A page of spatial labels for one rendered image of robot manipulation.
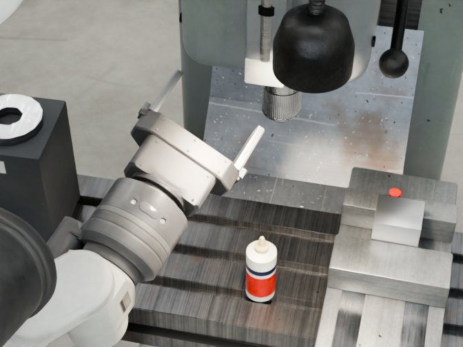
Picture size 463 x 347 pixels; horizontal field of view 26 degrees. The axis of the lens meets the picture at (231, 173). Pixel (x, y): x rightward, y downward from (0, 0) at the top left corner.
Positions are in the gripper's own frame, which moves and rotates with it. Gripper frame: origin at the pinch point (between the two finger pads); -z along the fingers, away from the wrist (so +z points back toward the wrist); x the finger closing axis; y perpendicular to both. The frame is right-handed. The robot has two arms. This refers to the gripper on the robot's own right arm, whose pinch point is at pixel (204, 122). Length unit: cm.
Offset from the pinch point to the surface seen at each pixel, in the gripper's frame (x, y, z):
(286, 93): -6.0, 3.2, -10.4
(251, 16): 2.6, -14.9, -5.1
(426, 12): -19, 24, -47
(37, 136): 16.1, 28.0, 2.5
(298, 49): -2.2, -24.3, 0.5
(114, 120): 16, 182, -67
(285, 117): -7.8, 6.3, -9.4
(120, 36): 31, 202, -100
